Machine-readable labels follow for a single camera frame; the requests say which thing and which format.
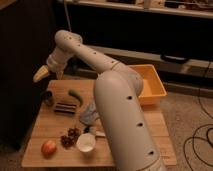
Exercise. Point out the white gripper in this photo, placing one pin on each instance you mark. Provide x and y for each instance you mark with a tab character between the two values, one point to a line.
55	63

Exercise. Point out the blue grey towel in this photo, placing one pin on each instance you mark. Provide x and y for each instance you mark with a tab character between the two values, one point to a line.
89	115

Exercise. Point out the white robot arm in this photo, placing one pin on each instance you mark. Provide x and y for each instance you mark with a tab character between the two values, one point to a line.
116	91

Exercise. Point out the striped chocolate bar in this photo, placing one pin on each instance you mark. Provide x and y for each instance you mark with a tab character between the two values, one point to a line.
69	109

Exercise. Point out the silver spoon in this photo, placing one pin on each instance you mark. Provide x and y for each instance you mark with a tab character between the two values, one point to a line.
93	130

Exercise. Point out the dark grape bunch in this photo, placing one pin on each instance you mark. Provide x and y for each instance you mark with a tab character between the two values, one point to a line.
70	138

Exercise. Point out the red apple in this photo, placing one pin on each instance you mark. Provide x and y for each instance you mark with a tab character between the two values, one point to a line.
48	148

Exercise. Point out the white bowl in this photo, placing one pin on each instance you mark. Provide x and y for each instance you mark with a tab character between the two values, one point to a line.
86	142

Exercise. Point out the orange plastic bin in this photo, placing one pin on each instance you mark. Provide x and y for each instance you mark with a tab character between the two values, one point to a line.
153	88

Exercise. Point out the wooden shelf unit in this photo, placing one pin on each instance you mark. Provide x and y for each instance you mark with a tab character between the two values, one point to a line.
152	33

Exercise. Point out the black handle on shelf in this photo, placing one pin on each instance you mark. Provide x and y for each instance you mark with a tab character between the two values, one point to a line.
172	59

